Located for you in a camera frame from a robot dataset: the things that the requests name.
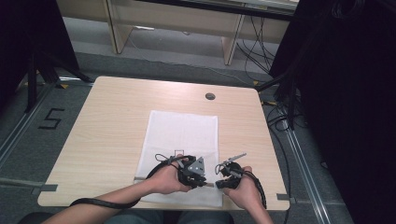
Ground black sleeved gripper cable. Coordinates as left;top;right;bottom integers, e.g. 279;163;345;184
239;169;268;210
69;153;198;210

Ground person's right hand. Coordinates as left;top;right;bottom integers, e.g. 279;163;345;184
221;165;264;211

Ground light wooden desk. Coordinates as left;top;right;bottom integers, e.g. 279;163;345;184
55;0;301;66

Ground black curtain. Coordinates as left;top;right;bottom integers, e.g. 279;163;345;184
269;0;396;224
0;0;80;108

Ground black stand legs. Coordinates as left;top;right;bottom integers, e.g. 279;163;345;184
255;70;301;131

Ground black sleeved left gripper cable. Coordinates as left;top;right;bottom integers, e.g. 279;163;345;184
69;153;198;210

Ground black floor cables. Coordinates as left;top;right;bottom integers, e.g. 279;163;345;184
263;98;314;224

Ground white towel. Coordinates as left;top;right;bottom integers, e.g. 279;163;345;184
134;110;224;208

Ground grey tape strip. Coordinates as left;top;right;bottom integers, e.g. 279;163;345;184
30;183;59;197
276;192;297;205

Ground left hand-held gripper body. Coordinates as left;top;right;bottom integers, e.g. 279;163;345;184
177;154;208;185

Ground person's left hand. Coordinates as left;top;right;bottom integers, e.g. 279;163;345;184
148;154;193;195

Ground black tripod stand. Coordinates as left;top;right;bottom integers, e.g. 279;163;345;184
23;49;95;114

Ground black cables under desk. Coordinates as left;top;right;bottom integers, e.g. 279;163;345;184
235;15;279;75

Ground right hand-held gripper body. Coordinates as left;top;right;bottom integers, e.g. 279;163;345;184
214;152;248;182

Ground black sleeved right gripper cable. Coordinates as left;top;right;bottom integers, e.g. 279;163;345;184
239;169;268;210

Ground metal floor rail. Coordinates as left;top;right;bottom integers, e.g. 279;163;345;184
0;79;61;170
282;120;333;224

